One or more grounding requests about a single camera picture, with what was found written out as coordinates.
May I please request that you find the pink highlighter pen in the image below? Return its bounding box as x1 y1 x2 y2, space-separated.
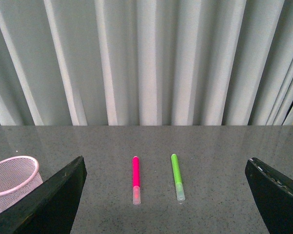
132 156 141 205

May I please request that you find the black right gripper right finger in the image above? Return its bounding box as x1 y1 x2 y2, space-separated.
245 157 293 234

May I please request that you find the white pleated curtain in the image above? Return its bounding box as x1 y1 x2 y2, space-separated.
0 0 293 126

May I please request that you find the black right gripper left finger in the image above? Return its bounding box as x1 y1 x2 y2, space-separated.
0 156 87 234

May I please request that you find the green highlighter pen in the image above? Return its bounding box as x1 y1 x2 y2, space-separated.
171 154 185 202

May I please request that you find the pink mesh cup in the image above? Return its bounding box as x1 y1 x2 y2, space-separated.
0 156 43 213

